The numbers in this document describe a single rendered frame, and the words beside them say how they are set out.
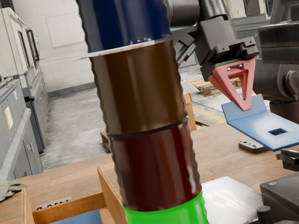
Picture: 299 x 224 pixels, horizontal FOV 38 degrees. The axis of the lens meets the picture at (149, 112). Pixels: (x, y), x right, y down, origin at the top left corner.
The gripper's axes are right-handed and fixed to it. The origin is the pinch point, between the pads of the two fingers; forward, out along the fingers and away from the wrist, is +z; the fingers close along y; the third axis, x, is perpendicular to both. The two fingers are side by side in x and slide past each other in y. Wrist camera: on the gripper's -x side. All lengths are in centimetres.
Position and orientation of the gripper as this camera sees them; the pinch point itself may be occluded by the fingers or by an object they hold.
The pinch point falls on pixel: (244, 105)
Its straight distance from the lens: 70.7
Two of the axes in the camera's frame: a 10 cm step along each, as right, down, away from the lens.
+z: 3.0, 9.3, -2.3
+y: 1.3, -2.7, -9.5
